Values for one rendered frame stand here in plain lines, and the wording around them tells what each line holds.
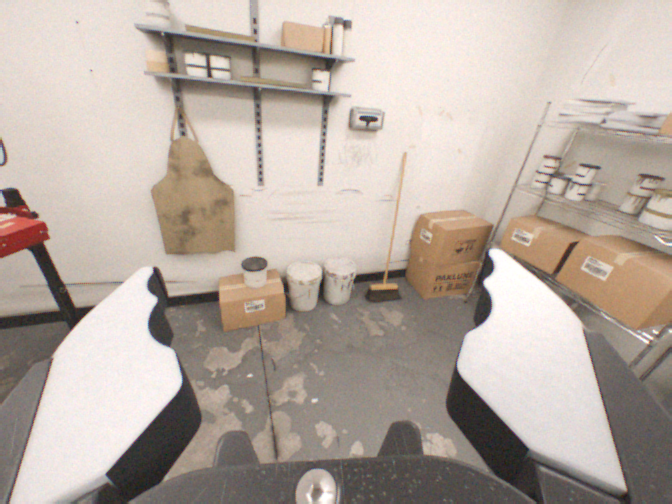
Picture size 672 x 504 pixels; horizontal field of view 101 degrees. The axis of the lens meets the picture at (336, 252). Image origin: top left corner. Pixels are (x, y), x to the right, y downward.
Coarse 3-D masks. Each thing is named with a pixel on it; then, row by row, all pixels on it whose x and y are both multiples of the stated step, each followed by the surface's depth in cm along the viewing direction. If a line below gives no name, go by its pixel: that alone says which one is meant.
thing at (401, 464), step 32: (224, 448) 5; (384, 448) 5; (416, 448) 5; (192, 480) 4; (224, 480) 4; (256, 480) 4; (288, 480) 4; (320, 480) 4; (352, 480) 4; (384, 480) 4; (416, 480) 4; (448, 480) 4; (480, 480) 4
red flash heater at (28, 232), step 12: (0, 216) 127; (12, 216) 128; (24, 216) 132; (0, 228) 118; (12, 228) 119; (24, 228) 120; (36, 228) 125; (0, 240) 113; (12, 240) 117; (24, 240) 121; (36, 240) 126; (0, 252) 114; (12, 252) 118
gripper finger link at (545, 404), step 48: (480, 288) 11; (528, 288) 8; (480, 336) 7; (528, 336) 7; (576, 336) 7; (480, 384) 6; (528, 384) 6; (576, 384) 6; (480, 432) 6; (528, 432) 5; (576, 432) 5
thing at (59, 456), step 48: (144, 288) 9; (96, 336) 7; (144, 336) 7; (48, 384) 6; (96, 384) 6; (144, 384) 6; (48, 432) 5; (96, 432) 5; (144, 432) 5; (192, 432) 6; (48, 480) 5; (96, 480) 5; (144, 480) 5
